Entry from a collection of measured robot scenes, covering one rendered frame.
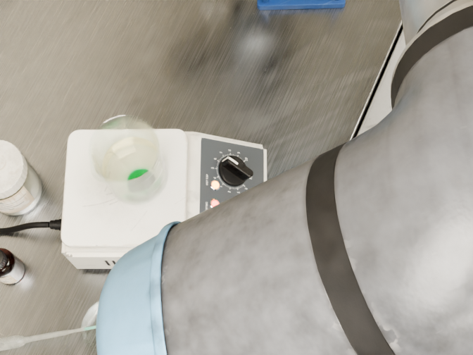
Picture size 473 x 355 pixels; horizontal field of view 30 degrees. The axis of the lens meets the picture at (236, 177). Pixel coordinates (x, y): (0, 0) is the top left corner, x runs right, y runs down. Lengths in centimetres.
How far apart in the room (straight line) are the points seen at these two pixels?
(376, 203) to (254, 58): 69
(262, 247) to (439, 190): 7
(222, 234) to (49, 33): 71
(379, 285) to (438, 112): 7
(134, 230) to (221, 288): 50
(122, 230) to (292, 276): 53
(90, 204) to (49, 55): 23
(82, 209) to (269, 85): 26
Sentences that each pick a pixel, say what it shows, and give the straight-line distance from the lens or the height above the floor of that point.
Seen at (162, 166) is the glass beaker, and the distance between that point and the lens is 82.
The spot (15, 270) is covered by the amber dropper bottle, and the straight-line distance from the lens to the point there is 93.
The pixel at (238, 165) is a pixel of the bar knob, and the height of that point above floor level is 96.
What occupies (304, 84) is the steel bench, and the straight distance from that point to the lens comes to 99.
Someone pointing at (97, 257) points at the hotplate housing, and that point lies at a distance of 87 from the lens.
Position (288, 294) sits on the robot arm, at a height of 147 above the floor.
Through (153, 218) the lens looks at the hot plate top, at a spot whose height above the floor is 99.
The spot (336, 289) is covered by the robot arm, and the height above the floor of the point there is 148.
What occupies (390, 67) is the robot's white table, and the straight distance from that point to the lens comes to 100.
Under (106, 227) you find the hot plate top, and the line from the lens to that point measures 85.
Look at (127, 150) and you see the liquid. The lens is 84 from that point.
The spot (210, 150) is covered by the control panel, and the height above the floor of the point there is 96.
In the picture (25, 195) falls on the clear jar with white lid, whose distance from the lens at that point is 93.
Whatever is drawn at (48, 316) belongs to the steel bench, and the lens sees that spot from 94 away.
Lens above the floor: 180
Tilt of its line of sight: 71 degrees down
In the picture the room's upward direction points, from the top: 8 degrees counter-clockwise
